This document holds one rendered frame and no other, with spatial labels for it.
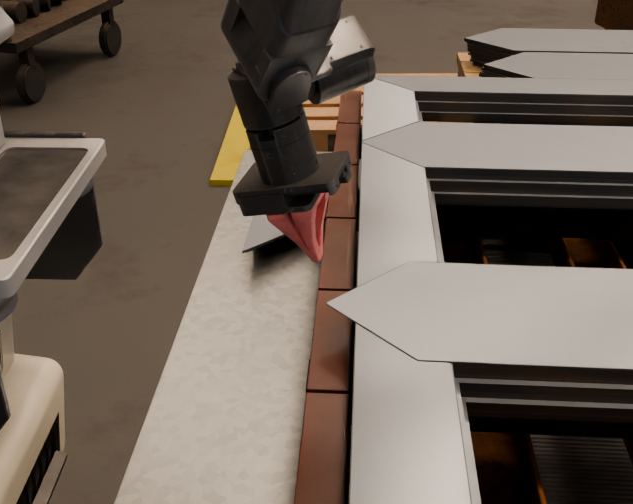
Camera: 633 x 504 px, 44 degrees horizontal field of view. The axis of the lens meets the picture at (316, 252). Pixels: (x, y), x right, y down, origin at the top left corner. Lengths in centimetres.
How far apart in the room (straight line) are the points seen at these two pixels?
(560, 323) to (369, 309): 19
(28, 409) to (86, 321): 157
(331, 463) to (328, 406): 7
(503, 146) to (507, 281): 39
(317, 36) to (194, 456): 50
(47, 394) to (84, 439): 114
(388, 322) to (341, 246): 23
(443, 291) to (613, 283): 18
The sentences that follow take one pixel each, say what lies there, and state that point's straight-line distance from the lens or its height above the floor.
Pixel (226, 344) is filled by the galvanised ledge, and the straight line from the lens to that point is 107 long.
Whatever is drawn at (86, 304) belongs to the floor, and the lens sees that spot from 247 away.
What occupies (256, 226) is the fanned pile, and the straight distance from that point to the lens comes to 127.
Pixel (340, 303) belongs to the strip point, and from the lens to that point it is 81.
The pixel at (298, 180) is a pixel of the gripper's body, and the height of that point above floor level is 101.
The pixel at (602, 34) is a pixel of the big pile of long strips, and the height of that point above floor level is 85.
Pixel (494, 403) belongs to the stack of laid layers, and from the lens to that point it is 75.
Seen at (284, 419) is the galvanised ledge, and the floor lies 68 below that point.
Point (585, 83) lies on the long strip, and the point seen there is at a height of 87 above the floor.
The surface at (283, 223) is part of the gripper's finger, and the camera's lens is 74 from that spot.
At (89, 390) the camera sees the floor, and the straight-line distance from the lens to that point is 213.
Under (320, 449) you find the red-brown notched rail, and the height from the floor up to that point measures 83.
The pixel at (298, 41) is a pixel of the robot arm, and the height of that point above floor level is 116.
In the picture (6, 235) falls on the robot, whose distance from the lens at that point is 61.
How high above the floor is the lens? 131
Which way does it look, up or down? 30 degrees down
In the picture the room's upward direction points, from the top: straight up
